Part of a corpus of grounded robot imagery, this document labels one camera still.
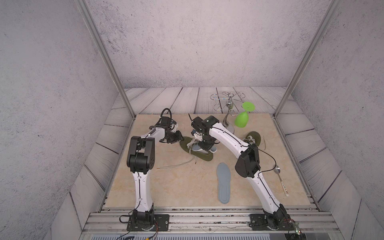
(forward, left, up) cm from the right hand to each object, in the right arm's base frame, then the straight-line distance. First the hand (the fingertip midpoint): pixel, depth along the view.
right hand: (207, 147), depth 91 cm
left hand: (+11, +15, -6) cm, 20 cm away
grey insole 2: (-14, -9, -10) cm, 20 cm away
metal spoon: (-10, -41, -10) cm, 44 cm away
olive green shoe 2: (+10, -30, -3) cm, 31 cm away
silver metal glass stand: (+21, -15, +18) cm, 31 cm away
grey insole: (+2, +7, -2) cm, 7 cm away
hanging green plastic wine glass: (+15, -21, +8) cm, 27 cm away
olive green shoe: (+5, +13, -2) cm, 14 cm away
